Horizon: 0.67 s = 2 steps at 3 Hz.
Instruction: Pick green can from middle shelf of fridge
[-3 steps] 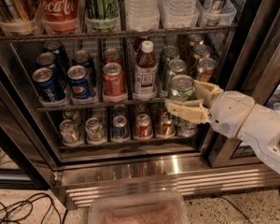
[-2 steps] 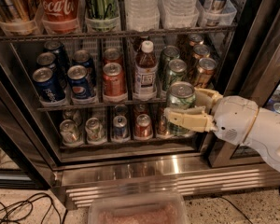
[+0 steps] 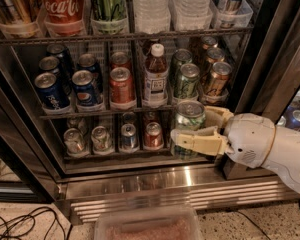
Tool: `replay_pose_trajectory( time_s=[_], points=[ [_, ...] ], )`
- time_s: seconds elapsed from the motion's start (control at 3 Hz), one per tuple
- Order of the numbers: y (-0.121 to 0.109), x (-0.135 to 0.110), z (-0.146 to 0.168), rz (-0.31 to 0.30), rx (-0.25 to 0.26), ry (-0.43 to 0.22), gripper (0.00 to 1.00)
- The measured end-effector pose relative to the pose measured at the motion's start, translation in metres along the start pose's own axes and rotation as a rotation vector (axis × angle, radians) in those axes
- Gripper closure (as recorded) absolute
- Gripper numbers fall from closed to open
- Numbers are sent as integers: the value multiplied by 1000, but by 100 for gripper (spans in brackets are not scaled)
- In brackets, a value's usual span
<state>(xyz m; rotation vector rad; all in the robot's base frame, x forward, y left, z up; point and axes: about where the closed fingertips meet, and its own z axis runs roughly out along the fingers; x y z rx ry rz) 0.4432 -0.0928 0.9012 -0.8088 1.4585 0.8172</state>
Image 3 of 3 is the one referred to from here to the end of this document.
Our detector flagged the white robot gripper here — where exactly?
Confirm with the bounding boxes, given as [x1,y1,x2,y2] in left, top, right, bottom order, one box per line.
[170,106,276,168]

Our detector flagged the green soda can front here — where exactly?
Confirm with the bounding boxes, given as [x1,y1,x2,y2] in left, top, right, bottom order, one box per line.
[171,100,206,159]

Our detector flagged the green soda can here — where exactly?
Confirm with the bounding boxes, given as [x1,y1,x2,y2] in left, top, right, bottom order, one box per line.
[174,63,200,99]
[171,100,206,159]
[169,48,193,86]

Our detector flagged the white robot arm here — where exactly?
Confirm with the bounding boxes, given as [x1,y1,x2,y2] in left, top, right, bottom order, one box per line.
[170,106,300,194]

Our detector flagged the gold soda can front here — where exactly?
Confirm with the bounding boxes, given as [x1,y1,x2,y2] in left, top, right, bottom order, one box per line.
[203,62,232,96]

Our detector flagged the gold soda can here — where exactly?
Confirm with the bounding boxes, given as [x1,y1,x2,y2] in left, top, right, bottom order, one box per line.
[198,36,218,56]
[203,62,232,96]
[202,47,225,73]

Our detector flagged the red can bottom shelf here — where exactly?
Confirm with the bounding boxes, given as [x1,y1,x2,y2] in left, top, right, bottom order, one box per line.
[145,122,163,148]

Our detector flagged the green soda can rear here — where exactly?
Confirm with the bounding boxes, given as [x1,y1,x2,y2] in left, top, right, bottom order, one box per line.
[169,48,193,86]

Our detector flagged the blue can bottom shelf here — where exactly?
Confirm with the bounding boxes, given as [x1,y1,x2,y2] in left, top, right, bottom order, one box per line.
[121,123,137,149]

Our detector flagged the blue can right fridge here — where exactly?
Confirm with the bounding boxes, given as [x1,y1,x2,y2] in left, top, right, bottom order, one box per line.
[284,109,300,131]

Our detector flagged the gold soda can rear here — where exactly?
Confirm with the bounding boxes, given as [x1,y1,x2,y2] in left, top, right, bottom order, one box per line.
[198,36,218,56]

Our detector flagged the red soda can front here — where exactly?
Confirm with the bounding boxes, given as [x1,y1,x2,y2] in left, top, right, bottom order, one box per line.
[110,67,135,104]

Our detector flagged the red soda can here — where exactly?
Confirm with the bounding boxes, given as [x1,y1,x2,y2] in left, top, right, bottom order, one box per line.
[110,51,132,70]
[110,67,135,104]

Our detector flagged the red soda can rear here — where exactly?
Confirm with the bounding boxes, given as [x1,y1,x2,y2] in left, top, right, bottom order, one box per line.
[110,51,132,70]

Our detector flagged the blue pepsi can front centre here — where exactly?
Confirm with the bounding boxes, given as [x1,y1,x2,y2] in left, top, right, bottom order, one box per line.
[72,70,102,107]

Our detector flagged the blue pepsi can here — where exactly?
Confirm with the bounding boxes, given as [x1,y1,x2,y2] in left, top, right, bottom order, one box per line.
[46,44,74,73]
[39,56,69,89]
[72,70,102,107]
[34,73,70,110]
[77,53,103,84]

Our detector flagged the silver can bottom far left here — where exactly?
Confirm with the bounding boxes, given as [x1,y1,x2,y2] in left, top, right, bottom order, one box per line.
[64,128,86,154]

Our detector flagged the blue pepsi can rear centre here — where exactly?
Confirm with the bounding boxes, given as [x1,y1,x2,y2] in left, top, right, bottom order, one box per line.
[77,53,103,84]

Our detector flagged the stainless fridge base grille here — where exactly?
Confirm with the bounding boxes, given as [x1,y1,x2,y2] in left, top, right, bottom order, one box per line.
[56,165,300,225]

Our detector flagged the green can top shelf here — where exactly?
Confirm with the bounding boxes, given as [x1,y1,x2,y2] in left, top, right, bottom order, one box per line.
[91,0,127,34]

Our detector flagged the blue pepsi can front left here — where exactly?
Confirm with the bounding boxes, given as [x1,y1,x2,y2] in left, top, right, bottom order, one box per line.
[34,73,70,110]

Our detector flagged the blue pepsi can rear left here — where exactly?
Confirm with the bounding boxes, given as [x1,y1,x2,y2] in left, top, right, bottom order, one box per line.
[46,44,74,73]

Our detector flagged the red coca-cola can top shelf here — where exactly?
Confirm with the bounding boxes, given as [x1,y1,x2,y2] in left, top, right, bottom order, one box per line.
[42,0,84,36]

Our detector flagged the gold can top shelf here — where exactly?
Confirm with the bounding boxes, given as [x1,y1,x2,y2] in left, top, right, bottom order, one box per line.
[0,0,41,39]

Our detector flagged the brown tea bottle white cap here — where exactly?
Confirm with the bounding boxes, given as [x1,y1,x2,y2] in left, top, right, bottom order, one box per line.
[144,43,168,102]

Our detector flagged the clear plastic bin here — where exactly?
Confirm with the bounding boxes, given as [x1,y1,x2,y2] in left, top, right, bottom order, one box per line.
[94,205,203,240]

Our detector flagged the clear water bottle right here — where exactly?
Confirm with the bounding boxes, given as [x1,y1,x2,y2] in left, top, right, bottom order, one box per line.
[169,0,212,31]

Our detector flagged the clear water bottle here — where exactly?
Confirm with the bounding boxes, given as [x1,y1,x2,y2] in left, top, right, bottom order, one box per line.
[133,0,171,34]
[169,0,212,31]

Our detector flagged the clear water bottle left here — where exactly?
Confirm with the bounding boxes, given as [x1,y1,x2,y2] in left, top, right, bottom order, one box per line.
[133,0,171,34]

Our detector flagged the black floor cables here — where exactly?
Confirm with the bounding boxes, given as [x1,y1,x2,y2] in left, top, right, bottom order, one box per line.
[0,206,74,240]

